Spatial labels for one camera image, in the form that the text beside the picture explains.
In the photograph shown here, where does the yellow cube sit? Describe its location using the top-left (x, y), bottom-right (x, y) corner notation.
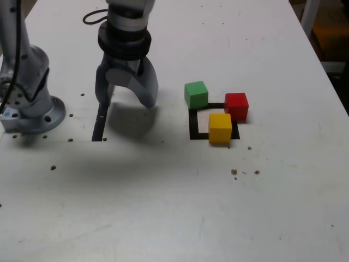
top-left (208, 113), bottom-right (233, 145)

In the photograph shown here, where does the black tape strip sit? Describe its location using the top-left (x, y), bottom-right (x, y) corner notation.
top-left (91, 103), bottom-right (110, 142)

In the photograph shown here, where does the yellow box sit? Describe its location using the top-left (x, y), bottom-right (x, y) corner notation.
top-left (312, 5), bottom-right (349, 61)

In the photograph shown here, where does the white metal frame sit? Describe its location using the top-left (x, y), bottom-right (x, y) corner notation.
top-left (299, 0), bottom-right (349, 74)

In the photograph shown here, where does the green cube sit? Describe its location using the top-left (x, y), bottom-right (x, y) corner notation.
top-left (184, 80), bottom-right (209, 110)

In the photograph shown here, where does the black cable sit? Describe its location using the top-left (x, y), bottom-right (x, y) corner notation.
top-left (0, 0), bottom-right (110, 113)

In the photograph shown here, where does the black tape square outline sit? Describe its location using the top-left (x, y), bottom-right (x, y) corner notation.
top-left (188, 102), bottom-right (240, 140)

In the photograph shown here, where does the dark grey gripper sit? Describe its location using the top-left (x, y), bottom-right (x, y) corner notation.
top-left (95, 53), bottom-right (160, 109)

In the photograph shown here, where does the red cube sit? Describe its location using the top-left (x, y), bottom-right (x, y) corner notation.
top-left (224, 92), bottom-right (249, 122)

